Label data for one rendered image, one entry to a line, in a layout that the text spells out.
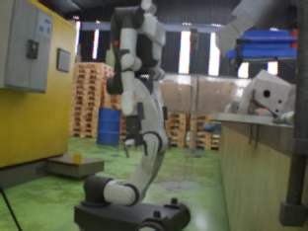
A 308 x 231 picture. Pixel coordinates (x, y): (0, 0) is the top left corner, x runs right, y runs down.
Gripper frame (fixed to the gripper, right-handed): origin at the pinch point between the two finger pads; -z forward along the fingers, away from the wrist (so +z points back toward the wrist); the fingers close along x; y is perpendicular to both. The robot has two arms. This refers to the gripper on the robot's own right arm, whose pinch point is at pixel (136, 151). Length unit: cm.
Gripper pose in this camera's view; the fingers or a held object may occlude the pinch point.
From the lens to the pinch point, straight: 186.0
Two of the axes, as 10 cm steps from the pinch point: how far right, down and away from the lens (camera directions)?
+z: -1.2, -9.9, 0.5
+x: 9.4, -1.2, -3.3
